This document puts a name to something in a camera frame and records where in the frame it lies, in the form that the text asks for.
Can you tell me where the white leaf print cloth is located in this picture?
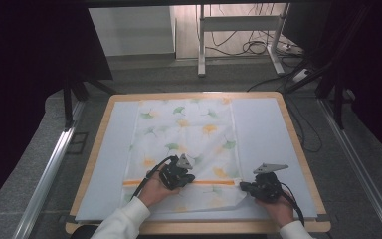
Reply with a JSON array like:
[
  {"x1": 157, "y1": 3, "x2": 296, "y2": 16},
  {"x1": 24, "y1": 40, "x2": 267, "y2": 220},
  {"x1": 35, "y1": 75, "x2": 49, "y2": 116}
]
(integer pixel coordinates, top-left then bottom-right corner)
[{"x1": 121, "y1": 97, "x2": 249, "y2": 214}]

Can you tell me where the white cabinet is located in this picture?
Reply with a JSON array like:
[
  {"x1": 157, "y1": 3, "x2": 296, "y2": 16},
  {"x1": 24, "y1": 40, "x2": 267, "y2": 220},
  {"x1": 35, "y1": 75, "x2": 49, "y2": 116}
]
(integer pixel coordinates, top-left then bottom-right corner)
[{"x1": 87, "y1": 5, "x2": 177, "y2": 58}]

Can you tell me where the tangled black floor cable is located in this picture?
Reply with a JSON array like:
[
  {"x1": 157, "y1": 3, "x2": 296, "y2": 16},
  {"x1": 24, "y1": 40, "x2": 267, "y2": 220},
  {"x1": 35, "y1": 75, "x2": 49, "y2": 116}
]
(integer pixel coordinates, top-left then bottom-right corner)
[{"x1": 204, "y1": 30, "x2": 271, "y2": 58}]

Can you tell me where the looped black floor cable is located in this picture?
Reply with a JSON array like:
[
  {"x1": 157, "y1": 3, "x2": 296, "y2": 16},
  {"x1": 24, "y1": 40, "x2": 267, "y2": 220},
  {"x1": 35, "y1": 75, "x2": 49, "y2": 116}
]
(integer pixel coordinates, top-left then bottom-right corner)
[{"x1": 286, "y1": 97, "x2": 323, "y2": 154}]

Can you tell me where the white metal desk frame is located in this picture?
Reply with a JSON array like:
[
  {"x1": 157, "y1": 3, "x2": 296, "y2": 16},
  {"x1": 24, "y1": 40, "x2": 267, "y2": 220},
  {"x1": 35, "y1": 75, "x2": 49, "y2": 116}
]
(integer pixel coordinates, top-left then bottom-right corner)
[{"x1": 196, "y1": 2, "x2": 291, "y2": 79}]

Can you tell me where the white power adapter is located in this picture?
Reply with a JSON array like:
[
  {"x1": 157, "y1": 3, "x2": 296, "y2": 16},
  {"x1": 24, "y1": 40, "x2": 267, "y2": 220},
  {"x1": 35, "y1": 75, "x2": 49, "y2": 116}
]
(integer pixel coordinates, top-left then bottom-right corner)
[{"x1": 291, "y1": 68, "x2": 310, "y2": 84}]

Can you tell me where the long black floor cable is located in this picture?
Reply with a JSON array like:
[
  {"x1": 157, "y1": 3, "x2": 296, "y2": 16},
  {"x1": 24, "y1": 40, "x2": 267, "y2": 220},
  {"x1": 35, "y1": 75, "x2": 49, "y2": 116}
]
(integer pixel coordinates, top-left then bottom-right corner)
[{"x1": 246, "y1": 59, "x2": 308, "y2": 94}]

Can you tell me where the dark floor grate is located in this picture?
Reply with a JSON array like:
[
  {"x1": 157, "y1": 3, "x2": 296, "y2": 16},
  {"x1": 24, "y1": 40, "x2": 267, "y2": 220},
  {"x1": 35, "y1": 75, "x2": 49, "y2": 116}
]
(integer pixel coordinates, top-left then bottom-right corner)
[{"x1": 66, "y1": 131, "x2": 90, "y2": 155}]

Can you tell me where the aluminium rail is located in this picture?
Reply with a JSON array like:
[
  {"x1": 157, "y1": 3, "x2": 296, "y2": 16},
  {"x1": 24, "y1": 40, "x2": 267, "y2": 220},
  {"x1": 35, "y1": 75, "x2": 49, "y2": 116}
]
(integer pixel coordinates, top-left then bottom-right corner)
[
  {"x1": 317, "y1": 98, "x2": 382, "y2": 239},
  {"x1": 12, "y1": 99, "x2": 86, "y2": 239}
]

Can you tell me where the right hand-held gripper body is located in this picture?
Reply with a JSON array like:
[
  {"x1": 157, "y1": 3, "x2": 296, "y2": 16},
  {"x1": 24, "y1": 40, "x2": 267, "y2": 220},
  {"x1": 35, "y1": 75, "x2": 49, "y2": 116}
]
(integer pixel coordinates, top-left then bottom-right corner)
[{"x1": 253, "y1": 162, "x2": 289, "y2": 204}]

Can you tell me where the dark curtain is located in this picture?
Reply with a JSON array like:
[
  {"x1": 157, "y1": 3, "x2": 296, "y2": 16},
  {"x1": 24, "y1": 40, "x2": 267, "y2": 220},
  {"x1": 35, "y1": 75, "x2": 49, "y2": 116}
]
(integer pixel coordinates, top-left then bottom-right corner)
[
  {"x1": 324, "y1": 0, "x2": 382, "y2": 161},
  {"x1": 0, "y1": 0, "x2": 114, "y2": 217}
]

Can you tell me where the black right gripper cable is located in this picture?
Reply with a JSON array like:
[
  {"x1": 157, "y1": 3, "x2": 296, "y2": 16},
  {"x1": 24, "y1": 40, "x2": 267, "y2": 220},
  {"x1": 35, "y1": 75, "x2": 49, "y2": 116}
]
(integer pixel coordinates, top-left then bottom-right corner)
[{"x1": 280, "y1": 181, "x2": 306, "y2": 227}]

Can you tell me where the person's right hand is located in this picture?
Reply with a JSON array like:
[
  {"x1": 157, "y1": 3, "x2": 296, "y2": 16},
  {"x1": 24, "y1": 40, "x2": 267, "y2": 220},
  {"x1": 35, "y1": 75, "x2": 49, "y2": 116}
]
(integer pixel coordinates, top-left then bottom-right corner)
[{"x1": 255, "y1": 195, "x2": 294, "y2": 229}]

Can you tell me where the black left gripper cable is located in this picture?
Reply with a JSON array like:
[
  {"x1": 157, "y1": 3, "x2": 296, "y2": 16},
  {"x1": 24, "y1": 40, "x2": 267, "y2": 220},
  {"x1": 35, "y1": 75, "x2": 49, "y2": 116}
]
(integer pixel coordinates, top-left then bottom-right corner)
[{"x1": 130, "y1": 154, "x2": 179, "y2": 202}]

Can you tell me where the black metal stand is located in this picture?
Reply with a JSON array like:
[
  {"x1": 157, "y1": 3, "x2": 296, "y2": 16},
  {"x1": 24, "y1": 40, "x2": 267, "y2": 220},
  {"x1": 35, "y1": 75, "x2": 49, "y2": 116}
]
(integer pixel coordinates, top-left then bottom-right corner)
[
  {"x1": 284, "y1": 3, "x2": 357, "y2": 131},
  {"x1": 62, "y1": 77, "x2": 117, "y2": 131}
]

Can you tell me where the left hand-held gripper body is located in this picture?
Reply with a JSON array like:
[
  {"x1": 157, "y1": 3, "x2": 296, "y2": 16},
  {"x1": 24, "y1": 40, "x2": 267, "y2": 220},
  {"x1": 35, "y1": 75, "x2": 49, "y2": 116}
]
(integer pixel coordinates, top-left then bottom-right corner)
[{"x1": 158, "y1": 153, "x2": 195, "y2": 191}]

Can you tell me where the person's left hand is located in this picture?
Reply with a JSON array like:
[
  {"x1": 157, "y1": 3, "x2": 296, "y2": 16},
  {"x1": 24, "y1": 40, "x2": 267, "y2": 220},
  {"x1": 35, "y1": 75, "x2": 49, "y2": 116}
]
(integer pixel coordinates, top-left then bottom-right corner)
[{"x1": 137, "y1": 172, "x2": 182, "y2": 209}]

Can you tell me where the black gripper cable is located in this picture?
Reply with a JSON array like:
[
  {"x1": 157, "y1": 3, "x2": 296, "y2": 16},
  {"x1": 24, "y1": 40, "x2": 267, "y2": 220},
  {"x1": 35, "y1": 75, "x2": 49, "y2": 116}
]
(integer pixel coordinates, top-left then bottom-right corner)
[
  {"x1": 130, "y1": 154, "x2": 179, "y2": 202},
  {"x1": 280, "y1": 181, "x2": 306, "y2": 227}
]

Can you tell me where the white power strip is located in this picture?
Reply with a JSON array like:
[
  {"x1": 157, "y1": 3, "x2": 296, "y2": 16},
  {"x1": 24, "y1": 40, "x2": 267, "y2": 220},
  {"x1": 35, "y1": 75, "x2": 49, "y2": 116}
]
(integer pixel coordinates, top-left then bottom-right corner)
[{"x1": 276, "y1": 42, "x2": 304, "y2": 56}]

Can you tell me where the white table mat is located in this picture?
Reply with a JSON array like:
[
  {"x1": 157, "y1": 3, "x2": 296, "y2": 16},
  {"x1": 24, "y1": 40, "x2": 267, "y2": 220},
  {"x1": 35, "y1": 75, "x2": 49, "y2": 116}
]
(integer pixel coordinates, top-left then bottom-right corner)
[{"x1": 74, "y1": 97, "x2": 319, "y2": 223}]

